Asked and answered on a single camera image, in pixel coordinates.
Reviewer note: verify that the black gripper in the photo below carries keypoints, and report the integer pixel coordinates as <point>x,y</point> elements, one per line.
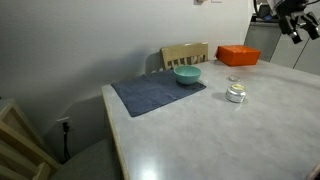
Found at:
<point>288,11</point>

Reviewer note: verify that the silver round container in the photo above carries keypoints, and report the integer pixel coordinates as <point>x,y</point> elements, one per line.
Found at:
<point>236,93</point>

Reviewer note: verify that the orange cardboard box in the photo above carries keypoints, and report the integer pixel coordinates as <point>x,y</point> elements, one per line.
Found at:
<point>237,55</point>

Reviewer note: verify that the mint green bowl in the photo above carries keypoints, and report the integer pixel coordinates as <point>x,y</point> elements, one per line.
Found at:
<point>187,74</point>

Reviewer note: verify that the dark blue placemat cloth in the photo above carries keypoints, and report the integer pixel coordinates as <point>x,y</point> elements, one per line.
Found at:
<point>149,92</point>

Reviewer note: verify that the wooden chair at table end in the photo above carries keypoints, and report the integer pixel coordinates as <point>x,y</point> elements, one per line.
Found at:
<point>23,153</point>

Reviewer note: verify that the white double light switch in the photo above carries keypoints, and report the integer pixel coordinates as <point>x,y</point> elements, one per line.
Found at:
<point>216,1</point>

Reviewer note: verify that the beige wall thermostat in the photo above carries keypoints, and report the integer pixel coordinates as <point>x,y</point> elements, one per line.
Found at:
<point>201,1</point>

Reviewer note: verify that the wooden chair by wall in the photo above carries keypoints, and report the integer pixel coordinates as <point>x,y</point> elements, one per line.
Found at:
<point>184,54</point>

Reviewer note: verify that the white wall power outlet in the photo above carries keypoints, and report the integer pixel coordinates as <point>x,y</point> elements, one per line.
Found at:
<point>61,121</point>

